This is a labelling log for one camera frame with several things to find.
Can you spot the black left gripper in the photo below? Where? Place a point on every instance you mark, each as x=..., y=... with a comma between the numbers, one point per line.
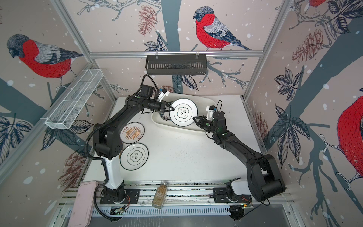
x=163, y=107

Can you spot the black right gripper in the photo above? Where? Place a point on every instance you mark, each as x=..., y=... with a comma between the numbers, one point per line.
x=203, y=122

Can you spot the green rim plate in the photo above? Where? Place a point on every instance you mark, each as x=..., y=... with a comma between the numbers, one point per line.
x=165, y=116

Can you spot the white flower plate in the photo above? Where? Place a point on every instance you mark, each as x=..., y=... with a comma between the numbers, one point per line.
x=184, y=112
x=134, y=156

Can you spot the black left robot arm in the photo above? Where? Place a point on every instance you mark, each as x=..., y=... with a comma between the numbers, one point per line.
x=107, y=140

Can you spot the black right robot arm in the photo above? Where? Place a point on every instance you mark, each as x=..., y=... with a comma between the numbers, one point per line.
x=264, y=179

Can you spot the white plastic bin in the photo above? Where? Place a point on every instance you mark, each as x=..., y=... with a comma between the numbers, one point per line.
x=201, y=104

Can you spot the sunburst plate left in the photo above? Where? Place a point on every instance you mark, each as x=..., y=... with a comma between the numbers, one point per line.
x=132, y=133

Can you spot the spice jar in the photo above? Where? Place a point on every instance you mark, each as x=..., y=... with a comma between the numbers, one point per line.
x=160, y=195

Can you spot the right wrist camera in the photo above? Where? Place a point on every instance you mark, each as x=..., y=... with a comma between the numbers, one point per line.
x=210, y=110

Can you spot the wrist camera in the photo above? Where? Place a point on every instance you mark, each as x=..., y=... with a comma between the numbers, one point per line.
x=162, y=93
x=210, y=110

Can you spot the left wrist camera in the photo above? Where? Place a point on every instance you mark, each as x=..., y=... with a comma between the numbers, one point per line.
x=162, y=93

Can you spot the black wall basket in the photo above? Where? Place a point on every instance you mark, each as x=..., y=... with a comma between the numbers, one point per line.
x=189, y=64

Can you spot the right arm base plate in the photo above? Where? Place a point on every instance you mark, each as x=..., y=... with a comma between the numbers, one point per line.
x=226, y=195

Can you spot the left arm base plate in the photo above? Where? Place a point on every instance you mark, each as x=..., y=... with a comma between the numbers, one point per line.
x=122, y=196

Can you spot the white wire mesh shelf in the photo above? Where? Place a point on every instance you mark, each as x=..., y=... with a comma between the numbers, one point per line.
x=76, y=97

